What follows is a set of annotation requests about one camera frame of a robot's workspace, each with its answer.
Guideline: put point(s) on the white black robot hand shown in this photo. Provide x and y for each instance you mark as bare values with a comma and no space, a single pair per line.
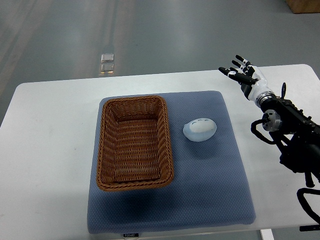
252,82

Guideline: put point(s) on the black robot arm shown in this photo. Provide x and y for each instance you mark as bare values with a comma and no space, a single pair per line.
298,139

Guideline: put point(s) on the brown wicker basket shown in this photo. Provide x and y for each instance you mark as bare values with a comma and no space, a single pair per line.
134,149

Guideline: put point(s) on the blue textured mat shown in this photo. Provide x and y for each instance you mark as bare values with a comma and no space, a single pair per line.
209,188

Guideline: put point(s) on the lower metal floor plate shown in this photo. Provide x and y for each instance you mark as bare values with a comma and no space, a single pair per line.
107,68

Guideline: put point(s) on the metal floor plate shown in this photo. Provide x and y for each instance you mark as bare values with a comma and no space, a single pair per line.
107,57
107,68

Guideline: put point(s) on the upper metal floor plate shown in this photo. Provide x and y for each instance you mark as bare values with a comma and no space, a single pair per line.
107,57

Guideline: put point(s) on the white table leg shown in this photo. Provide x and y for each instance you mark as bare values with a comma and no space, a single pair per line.
267,234

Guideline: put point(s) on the black table control panel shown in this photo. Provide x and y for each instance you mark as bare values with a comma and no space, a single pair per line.
309,228

